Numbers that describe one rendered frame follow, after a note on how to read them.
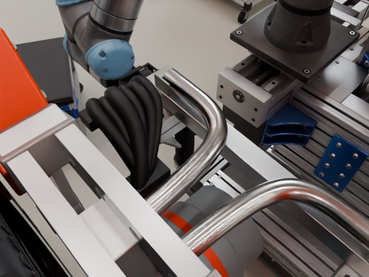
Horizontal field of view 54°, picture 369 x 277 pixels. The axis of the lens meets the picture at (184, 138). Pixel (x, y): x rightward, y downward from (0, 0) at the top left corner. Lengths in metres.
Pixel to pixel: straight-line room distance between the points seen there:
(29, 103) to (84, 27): 0.32
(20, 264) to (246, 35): 0.77
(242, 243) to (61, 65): 1.27
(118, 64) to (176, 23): 1.75
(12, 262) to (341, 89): 0.85
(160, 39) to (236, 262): 1.86
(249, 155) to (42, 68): 1.27
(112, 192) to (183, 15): 2.19
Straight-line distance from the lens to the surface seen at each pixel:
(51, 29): 2.44
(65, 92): 1.49
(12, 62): 0.36
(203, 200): 0.50
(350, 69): 1.02
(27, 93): 0.36
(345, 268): 0.45
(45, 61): 1.65
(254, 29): 0.92
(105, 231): 0.29
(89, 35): 0.62
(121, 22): 0.60
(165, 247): 0.25
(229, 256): 0.48
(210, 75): 1.99
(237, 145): 0.46
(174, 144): 0.63
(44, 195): 0.28
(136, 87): 0.44
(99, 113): 0.42
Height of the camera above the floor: 1.35
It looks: 53 degrees down
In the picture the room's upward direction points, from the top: straight up
